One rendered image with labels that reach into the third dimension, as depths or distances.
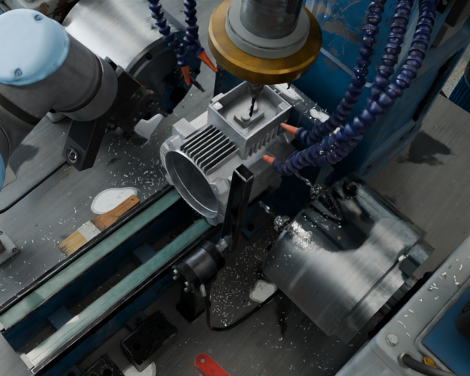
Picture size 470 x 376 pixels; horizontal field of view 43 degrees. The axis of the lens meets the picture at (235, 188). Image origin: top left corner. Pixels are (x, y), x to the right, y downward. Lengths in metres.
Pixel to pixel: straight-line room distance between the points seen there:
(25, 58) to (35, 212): 0.73
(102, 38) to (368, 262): 0.65
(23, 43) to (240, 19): 0.36
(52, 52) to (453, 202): 1.09
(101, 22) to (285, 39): 0.43
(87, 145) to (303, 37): 0.36
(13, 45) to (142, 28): 0.51
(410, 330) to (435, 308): 0.06
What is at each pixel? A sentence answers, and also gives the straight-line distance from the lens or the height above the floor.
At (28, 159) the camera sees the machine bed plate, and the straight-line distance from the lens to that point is 1.46.
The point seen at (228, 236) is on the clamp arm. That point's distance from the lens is 1.05.
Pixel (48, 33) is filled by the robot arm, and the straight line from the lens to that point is 0.69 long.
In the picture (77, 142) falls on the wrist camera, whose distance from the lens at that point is 0.89.
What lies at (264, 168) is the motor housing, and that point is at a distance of 1.12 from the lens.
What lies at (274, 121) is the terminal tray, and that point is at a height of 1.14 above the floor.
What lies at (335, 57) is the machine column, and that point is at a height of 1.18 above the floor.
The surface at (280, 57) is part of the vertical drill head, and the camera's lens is 0.91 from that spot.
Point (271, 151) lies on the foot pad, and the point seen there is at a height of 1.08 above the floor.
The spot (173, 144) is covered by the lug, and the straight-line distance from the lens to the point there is 1.10.
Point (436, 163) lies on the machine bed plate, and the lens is 1.58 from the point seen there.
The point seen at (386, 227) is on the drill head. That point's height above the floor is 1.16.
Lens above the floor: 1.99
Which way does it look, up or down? 58 degrees down
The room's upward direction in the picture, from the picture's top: 12 degrees clockwise
